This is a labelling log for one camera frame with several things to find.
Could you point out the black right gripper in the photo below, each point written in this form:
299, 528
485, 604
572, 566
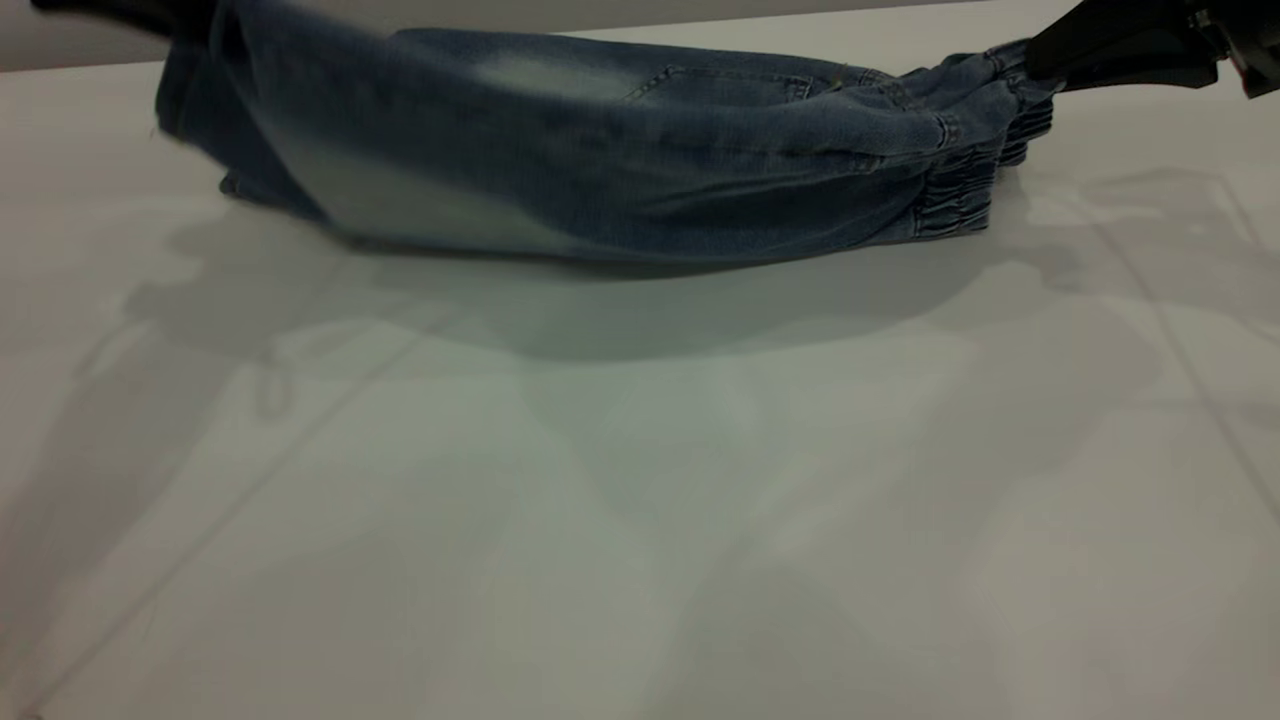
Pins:
1250, 40

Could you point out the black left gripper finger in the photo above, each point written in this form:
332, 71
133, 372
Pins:
150, 12

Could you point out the blue denim shorts with print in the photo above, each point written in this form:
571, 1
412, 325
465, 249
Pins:
600, 160

